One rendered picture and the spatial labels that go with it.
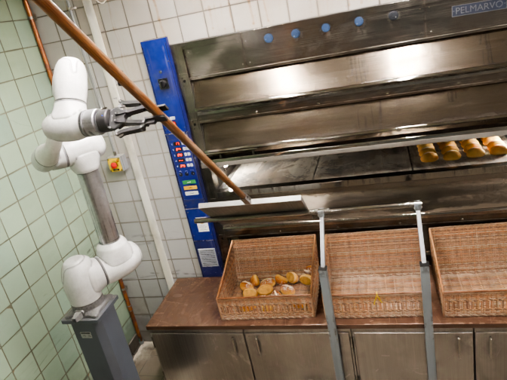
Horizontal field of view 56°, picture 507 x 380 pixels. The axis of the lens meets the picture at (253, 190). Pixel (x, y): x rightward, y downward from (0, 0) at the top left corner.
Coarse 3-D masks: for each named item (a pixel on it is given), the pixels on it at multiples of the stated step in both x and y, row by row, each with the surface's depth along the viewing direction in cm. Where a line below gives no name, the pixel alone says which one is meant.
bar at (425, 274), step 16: (320, 208) 249; (336, 208) 245; (352, 208) 242; (368, 208) 240; (384, 208) 238; (416, 208) 233; (320, 224) 246; (320, 240) 242; (320, 272) 235; (432, 320) 231; (336, 336) 248; (432, 336) 235; (336, 352) 252; (432, 352) 238; (336, 368) 256; (432, 368) 242
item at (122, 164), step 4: (112, 156) 300; (116, 156) 298; (120, 156) 298; (124, 156) 303; (108, 160) 299; (112, 160) 299; (120, 160) 298; (124, 160) 302; (108, 164) 301; (120, 164) 299; (124, 164) 302; (116, 168) 300; (120, 168) 300; (124, 168) 301; (112, 172) 303
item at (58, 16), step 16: (32, 0) 101; (48, 0) 103; (48, 16) 106; (64, 16) 107; (80, 32) 113; (96, 48) 119; (112, 64) 125; (128, 80) 133; (144, 96) 141; (160, 112) 150; (176, 128) 161; (192, 144) 174; (208, 160) 189; (224, 176) 206; (240, 192) 227
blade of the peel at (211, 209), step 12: (204, 204) 249; (216, 204) 247; (228, 204) 245; (240, 204) 243; (252, 204) 242; (264, 204) 242; (276, 204) 242; (288, 204) 242; (300, 204) 242; (216, 216) 265; (288, 216) 264; (300, 216) 264
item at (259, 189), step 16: (352, 176) 279; (368, 176) 275; (384, 176) 270; (400, 176) 268; (416, 176) 266; (432, 176) 264; (448, 176) 262; (224, 192) 298; (256, 192) 293; (272, 192) 290
